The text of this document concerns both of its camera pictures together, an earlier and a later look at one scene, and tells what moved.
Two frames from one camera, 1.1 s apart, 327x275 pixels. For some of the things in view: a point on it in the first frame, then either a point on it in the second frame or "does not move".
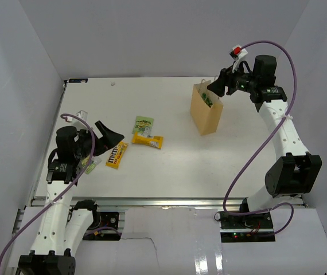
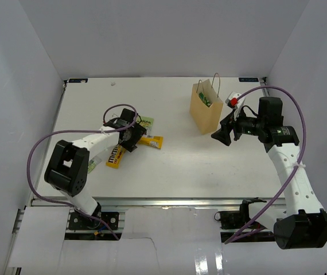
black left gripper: x=109 y=139 -> x=139 y=131
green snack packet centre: x=143 y=125 does not move
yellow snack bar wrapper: x=154 y=141 does not move
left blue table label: x=77 y=80 does not move
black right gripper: x=219 y=86 -> x=228 y=124
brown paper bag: x=206 y=107 does not move
